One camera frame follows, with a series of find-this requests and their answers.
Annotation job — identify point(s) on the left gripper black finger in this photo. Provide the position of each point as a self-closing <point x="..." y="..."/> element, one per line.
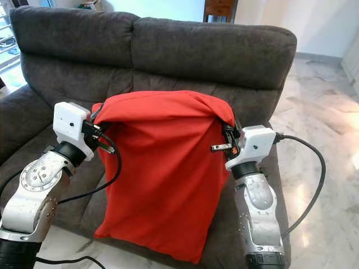
<point x="97" y="111"/>

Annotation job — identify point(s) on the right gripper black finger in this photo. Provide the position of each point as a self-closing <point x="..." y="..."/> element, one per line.
<point x="229" y="124"/>

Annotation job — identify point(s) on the red pillow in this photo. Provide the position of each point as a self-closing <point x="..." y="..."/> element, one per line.
<point x="168" y="179"/>

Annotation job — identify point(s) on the grey fabric sofa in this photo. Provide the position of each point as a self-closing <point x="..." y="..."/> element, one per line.
<point x="202" y="50"/>

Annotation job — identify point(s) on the brown wooden cabinet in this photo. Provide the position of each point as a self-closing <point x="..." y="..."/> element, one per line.
<point x="219" y="8"/>

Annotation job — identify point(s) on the white window grille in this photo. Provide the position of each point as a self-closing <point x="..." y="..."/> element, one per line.
<point x="5" y="39"/>

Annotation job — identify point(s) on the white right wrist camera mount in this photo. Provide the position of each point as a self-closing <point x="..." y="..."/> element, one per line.
<point x="255" y="143"/>

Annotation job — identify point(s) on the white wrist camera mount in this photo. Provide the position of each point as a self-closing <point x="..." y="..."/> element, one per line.
<point x="72" y="123"/>
<point x="255" y="143"/>

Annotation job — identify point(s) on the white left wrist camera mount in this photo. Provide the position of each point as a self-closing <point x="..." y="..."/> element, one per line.
<point x="72" y="123"/>

